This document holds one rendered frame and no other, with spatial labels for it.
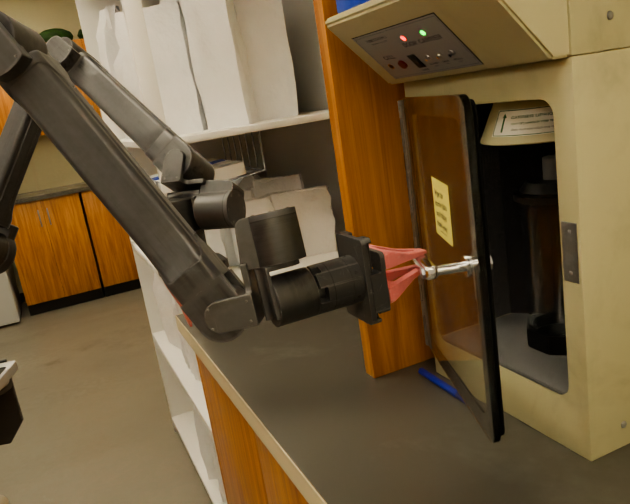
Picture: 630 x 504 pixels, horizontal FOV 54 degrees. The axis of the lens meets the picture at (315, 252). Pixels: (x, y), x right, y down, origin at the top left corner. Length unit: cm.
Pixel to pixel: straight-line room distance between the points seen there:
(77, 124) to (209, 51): 116
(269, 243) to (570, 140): 34
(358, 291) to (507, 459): 30
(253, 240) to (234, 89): 120
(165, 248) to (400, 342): 52
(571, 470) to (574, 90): 44
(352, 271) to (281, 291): 9
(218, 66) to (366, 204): 96
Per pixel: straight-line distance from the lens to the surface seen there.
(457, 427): 92
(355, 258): 71
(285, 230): 67
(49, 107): 74
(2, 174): 126
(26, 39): 78
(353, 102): 97
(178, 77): 193
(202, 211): 93
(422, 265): 72
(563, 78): 72
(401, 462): 85
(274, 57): 201
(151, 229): 69
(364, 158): 98
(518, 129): 81
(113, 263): 563
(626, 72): 77
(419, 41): 79
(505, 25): 68
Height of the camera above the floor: 141
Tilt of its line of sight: 14 degrees down
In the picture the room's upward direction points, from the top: 9 degrees counter-clockwise
